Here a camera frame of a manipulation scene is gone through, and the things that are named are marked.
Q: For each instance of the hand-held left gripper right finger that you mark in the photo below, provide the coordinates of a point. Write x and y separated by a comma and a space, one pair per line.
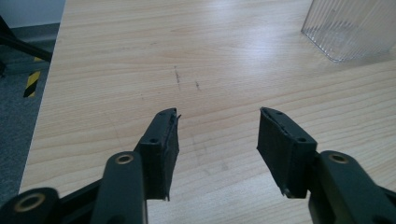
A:
285, 155

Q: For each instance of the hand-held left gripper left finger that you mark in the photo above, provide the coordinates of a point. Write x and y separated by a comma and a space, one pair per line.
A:
158, 155

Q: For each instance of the clear ribbed plastic container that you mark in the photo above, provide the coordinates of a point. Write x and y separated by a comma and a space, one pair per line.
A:
348, 28

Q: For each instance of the yellow black striped floor tape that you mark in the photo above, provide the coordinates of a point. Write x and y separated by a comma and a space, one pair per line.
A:
32, 81

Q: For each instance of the black metal stand leg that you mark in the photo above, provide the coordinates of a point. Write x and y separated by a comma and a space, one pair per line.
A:
21, 43

